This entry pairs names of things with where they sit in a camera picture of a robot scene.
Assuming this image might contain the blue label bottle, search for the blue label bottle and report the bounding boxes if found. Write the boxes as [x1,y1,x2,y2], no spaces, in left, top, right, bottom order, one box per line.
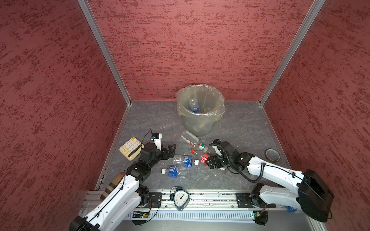
[172,155,199,167]
[161,166,190,178]
[188,98,200,114]

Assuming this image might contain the green cap slim bottle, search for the green cap slim bottle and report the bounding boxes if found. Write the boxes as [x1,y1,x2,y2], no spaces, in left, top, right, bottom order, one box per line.
[180,130,209,153]

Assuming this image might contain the red label bottle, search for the red label bottle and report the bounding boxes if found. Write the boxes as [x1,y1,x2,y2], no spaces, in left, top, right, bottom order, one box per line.
[190,149,210,166]

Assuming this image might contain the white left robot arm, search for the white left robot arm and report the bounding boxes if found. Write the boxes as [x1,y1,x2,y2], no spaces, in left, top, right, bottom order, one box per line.
[69,143,176,231]

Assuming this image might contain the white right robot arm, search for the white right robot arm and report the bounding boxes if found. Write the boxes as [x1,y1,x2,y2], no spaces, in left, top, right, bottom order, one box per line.
[205,140,334,222]

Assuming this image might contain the clear green bin liner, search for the clear green bin liner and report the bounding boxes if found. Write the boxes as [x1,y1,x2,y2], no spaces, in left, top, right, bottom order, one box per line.
[175,84,225,122]

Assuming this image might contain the beige calculator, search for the beige calculator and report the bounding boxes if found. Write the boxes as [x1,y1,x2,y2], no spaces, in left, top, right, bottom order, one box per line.
[119,137,144,161]

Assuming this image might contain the green heart alarm clock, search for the green heart alarm clock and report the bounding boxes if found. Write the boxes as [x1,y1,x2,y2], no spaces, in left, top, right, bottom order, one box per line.
[170,186,190,211]

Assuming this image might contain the tape roll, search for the tape roll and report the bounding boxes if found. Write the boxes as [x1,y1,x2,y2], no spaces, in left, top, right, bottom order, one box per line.
[265,148,281,163]

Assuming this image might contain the striped roll left edge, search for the striped roll left edge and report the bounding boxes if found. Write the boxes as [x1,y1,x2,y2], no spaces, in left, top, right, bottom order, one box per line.
[100,173,124,202]

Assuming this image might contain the blue tool right edge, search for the blue tool right edge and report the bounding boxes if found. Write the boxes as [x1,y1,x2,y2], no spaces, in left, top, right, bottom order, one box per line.
[286,206,297,213]

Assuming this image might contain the aluminium front rail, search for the aluminium front rail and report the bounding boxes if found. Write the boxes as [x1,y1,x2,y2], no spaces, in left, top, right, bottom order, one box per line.
[79,190,284,223]

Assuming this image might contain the aluminium left corner post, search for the aluminium left corner post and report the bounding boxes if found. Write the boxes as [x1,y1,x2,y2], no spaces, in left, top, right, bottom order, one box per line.
[78,0,132,106]

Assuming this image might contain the aluminium corner post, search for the aluminium corner post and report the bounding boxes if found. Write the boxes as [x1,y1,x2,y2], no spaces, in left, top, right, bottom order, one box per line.
[259,0,326,107]
[78,0,132,106]

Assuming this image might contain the aluminium right corner post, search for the aluminium right corner post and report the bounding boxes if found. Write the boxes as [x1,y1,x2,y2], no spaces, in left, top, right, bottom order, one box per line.
[259,0,326,107]

